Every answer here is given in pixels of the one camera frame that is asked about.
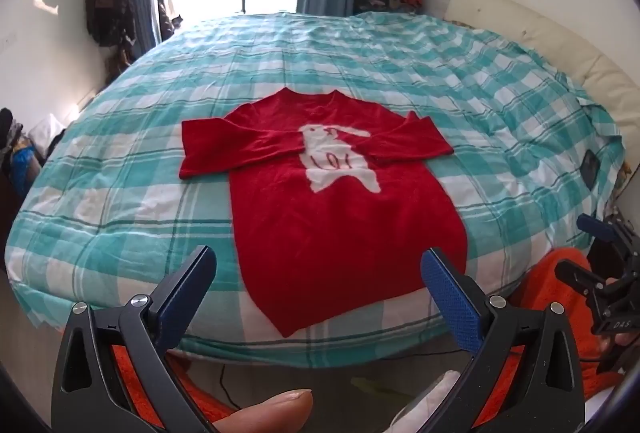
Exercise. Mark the person's right hand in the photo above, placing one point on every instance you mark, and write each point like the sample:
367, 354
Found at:
623, 339

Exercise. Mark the cream padded headboard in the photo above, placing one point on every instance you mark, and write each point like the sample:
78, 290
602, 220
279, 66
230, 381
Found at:
603, 80

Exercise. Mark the clutter pile beside bed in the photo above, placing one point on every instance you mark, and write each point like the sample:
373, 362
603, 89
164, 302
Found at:
23, 154

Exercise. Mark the red sweater with white animal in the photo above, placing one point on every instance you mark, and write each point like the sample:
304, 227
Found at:
332, 202

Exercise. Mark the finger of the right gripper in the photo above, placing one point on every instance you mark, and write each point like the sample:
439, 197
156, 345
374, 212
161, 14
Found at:
580, 279
596, 228

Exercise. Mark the teal white plaid bed cover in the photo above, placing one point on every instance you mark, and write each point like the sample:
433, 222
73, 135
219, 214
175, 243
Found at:
109, 216

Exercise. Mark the person's left hand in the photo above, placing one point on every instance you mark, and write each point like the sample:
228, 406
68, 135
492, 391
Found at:
284, 413

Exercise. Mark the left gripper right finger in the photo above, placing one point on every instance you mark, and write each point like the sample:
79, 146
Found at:
546, 392

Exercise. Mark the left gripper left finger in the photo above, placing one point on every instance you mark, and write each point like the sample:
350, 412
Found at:
88, 394

